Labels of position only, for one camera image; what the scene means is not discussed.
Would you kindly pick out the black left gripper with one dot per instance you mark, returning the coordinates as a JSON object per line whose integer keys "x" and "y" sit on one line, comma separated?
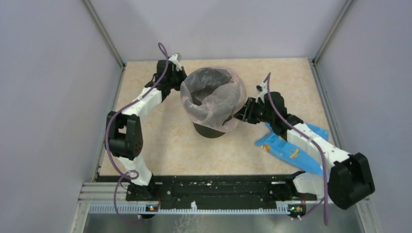
{"x": 182, "y": 73}

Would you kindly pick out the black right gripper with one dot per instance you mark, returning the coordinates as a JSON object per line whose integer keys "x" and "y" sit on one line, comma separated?
{"x": 246, "y": 114}

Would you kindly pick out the translucent pink trash bag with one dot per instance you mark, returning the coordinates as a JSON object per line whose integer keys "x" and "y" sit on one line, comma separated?
{"x": 212, "y": 95}

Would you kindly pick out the black plastic trash bin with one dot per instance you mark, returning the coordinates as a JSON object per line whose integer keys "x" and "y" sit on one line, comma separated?
{"x": 209, "y": 130}

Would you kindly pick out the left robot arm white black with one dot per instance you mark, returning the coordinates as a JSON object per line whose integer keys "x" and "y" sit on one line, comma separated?
{"x": 123, "y": 136}

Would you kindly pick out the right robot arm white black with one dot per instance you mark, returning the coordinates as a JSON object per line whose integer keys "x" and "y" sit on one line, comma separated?
{"x": 346, "y": 178}

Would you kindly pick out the blue cartoon printed bag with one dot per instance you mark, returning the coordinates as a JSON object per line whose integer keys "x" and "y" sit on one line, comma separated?
{"x": 289, "y": 153}

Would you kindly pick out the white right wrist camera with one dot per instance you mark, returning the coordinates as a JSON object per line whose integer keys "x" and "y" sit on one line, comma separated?
{"x": 262, "y": 91}

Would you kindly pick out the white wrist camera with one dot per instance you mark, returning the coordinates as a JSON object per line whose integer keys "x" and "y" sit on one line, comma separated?
{"x": 262, "y": 91}
{"x": 175, "y": 59}

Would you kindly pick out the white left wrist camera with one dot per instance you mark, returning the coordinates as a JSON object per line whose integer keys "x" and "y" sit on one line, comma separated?
{"x": 175, "y": 59}

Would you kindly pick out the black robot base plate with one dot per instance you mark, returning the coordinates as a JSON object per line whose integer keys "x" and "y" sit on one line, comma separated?
{"x": 217, "y": 192}

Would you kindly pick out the white slotted cable duct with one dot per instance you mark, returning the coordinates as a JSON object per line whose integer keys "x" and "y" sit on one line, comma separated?
{"x": 193, "y": 209}

